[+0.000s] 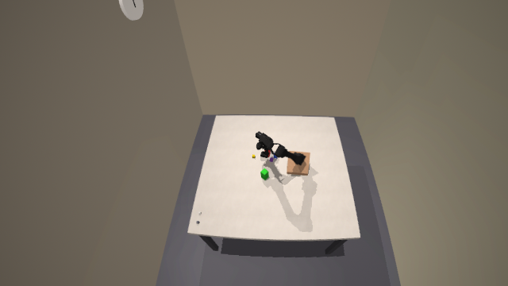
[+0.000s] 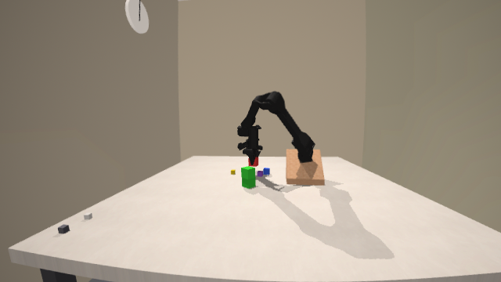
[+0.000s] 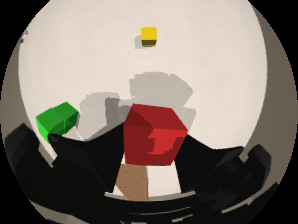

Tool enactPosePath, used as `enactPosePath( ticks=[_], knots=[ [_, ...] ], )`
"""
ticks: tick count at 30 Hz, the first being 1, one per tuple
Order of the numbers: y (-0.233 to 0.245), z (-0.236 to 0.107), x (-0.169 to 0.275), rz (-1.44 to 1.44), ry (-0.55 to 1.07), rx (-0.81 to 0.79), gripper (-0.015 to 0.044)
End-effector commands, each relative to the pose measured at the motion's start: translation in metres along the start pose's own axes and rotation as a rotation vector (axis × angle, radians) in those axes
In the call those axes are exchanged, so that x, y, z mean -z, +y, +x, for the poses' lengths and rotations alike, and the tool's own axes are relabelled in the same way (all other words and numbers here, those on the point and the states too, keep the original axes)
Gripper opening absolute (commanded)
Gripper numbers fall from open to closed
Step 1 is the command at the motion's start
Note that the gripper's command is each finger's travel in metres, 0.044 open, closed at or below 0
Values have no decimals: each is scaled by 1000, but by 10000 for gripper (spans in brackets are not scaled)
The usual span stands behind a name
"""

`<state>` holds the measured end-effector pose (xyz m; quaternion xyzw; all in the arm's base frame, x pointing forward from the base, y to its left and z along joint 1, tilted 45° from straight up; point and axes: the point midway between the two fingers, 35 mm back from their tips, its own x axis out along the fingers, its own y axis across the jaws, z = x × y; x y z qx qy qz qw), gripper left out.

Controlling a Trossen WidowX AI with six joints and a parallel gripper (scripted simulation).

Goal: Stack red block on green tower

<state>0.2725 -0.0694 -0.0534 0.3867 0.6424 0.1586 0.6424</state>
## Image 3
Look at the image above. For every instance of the red block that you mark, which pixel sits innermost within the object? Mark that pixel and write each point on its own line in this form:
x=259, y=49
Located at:
x=152, y=135

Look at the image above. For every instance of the small yellow block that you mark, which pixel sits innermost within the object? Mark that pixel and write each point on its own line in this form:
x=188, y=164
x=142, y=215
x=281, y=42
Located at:
x=148, y=35

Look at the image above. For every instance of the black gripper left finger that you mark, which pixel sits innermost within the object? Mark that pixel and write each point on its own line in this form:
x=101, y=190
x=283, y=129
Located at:
x=101, y=155

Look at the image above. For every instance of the green block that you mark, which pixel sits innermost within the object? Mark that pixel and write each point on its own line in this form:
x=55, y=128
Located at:
x=50, y=122
x=68, y=113

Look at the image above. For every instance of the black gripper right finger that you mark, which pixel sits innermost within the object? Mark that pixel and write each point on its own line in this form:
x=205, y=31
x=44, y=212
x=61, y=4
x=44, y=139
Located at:
x=196, y=161

